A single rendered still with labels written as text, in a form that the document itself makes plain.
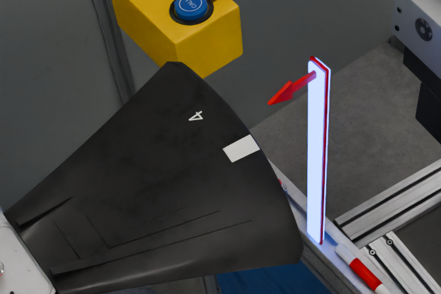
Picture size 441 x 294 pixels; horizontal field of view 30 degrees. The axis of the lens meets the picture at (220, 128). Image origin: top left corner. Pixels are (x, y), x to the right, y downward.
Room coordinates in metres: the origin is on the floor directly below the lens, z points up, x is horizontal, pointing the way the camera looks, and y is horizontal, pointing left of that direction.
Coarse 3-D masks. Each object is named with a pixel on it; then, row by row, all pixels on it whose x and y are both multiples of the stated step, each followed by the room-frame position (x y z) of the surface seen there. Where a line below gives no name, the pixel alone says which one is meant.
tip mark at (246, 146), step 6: (246, 138) 0.46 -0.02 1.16; (252, 138) 0.46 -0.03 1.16; (234, 144) 0.46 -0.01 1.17; (240, 144) 0.46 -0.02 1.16; (246, 144) 0.46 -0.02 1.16; (252, 144) 0.46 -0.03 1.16; (228, 150) 0.45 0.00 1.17; (234, 150) 0.45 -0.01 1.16; (240, 150) 0.45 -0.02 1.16; (246, 150) 0.45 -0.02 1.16; (252, 150) 0.45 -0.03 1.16; (228, 156) 0.44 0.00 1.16; (234, 156) 0.44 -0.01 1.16; (240, 156) 0.45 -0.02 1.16
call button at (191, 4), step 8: (184, 0) 0.75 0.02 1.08; (192, 0) 0.75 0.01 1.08; (200, 0) 0.74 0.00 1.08; (176, 8) 0.74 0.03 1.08; (184, 8) 0.73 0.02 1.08; (192, 8) 0.73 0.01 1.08; (200, 8) 0.73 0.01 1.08; (184, 16) 0.72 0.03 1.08; (192, 16) 0.72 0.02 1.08; (200, 16) 0.72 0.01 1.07
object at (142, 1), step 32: (128, 0) 0.78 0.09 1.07; (160, 0) 0.76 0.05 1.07; (224, 0) 0.75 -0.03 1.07; (128, 32) 0.79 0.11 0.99; (160, 32) 0.71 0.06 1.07; (192, 32) 0.70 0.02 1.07; (224, 32) 0.72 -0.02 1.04; (160, 64) 0.73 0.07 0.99; (192, 64) 0.70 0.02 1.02; (224, 64) 0.72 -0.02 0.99
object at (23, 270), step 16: (0, 224) 0.39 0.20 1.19; (0, 240) 0.37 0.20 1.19; (16, 240) 0.37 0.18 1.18; (0, 256) 0.36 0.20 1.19; (16, 256) 0.36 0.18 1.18; (32, 256) 0.35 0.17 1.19; (16, 272) 0.34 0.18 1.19; (32, 272) 0.34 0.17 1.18; (0, 288) 0.33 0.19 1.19; (16, 288) 0.33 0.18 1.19; (32, 288) 0.32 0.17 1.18; (48, 288) 0.32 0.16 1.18
